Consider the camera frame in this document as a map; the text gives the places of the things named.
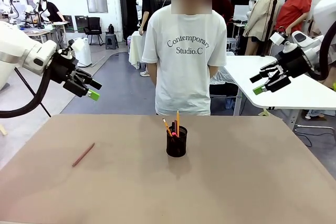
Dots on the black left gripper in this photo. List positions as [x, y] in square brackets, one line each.
[63, 68]

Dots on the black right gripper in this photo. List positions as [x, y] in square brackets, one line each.
[295, 62]

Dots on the yellow pencil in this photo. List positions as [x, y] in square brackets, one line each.
[178, 121]
[166, 125]

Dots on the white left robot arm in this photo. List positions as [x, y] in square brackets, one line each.
[15, 43]

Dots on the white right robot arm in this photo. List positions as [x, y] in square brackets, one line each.
[304, 40]

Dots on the black pen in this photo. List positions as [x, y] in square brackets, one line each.
[173, 127]

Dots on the dark red pen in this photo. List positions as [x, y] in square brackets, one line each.
[176, 127]

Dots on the pink pen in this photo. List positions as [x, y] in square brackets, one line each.
[174, 134]

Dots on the black mesh pen holder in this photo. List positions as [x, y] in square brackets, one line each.
[176, 148]

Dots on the white work table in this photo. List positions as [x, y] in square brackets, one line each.
[288, 95]

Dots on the white floor appliance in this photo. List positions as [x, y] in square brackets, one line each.
[84, 53]

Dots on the clear plastic bag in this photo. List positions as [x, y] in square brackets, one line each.
[223, 75]

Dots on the dark plastic stool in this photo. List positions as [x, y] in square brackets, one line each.
[112, 41]

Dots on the black office chair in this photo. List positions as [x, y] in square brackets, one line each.
[94, 28]

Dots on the mannequin with beige coat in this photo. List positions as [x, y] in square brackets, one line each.
[258, 16]

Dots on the black bottle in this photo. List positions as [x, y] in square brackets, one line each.
[111, 28]

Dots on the reddish brown pencil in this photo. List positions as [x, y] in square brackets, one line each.
[83, 154]

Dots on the person in red t-shirt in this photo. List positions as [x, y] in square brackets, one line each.
[294, 9]

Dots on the seated person in black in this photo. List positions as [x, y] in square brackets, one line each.
[53, 11]

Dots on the person in white t-shirt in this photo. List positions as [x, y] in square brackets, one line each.
[183, 64]

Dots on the person in black t-shirt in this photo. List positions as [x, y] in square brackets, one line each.
[149, 6]

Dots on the white humanoid robot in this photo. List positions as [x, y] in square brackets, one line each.
[8, 9]

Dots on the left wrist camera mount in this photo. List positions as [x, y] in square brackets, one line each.
[67, 52]

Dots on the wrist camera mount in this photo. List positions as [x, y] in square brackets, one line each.
[277, 39]
[67, 52]

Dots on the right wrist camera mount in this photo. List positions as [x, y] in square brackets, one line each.
[277, 39]

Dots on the black camera stand pole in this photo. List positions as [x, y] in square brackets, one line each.
[271, 24]

